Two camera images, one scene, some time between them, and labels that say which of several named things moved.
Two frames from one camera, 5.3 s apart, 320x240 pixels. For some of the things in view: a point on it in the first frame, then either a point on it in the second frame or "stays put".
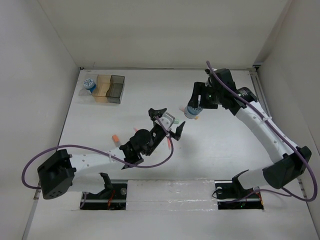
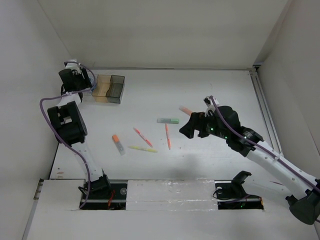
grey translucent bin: x=116 y=87 stays put
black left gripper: x=169 y=134 → x=82 y=76
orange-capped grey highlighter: x=116 y=140 stays put
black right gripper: x=199 y=89 → x=197 y=119
